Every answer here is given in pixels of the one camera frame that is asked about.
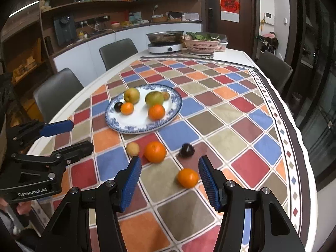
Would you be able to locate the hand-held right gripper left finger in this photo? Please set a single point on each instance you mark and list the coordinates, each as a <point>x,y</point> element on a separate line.
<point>128,186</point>

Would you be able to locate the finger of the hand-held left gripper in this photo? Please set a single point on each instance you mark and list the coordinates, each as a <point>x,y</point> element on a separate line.
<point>76,149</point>
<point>57,128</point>

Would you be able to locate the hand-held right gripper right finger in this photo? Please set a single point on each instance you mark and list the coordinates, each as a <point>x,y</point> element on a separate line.
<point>210,186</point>

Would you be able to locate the orange tangerine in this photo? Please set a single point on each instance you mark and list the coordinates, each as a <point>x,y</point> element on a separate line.
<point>187,178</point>
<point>127,108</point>
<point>155,151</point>
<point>156,112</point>

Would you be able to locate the dark plum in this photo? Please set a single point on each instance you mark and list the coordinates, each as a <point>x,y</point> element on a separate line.
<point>187,150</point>
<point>117,107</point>

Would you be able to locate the blue rimmed white plate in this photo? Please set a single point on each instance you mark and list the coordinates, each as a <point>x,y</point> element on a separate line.
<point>141,123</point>

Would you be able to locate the yellow pear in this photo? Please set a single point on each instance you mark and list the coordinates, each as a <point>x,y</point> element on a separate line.
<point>131,95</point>

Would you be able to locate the green pear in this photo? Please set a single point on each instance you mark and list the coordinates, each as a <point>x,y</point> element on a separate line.
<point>155,98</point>

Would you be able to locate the small brown kiwi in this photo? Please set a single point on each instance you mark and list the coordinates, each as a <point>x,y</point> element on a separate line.
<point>165,95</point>
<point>133,148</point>

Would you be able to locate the person's left hand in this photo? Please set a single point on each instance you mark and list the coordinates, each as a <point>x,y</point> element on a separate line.
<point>24,209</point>

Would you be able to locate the grey dining chair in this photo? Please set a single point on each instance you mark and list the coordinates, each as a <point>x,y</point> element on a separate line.
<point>118,53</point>
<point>56,92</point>
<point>274,71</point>

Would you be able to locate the colourful checkered tablecloth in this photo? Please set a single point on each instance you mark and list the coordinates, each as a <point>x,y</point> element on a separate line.
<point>223,126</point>

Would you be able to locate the glass display cabinet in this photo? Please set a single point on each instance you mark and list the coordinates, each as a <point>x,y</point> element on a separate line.
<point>21,52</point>

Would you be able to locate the white induction cooker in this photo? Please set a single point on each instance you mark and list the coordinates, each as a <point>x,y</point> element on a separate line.
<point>165,48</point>

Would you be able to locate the pink colander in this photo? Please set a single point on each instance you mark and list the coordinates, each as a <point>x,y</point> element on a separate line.
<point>202,46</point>

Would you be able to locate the steel pot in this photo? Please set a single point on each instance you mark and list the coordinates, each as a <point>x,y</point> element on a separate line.
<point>164,37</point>

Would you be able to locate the glass sliding door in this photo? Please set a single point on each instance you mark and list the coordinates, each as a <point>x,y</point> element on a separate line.
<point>315,84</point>

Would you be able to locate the wicker basket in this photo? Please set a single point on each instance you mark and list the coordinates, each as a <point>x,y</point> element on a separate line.
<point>159,19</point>

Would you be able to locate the green leafy vegetables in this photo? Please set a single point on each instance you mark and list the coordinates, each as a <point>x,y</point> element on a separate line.
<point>200,36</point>

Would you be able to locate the high chair with doll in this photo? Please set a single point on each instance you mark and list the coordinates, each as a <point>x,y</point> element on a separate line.
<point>269,43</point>

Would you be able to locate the white intercom panel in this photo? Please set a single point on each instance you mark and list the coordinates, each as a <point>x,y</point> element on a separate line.
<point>269,18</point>

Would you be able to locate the dark wooden door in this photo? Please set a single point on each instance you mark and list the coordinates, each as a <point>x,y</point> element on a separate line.
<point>249,10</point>

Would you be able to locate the red and white wall calendar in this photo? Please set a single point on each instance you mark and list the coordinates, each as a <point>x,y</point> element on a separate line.
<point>229,4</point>

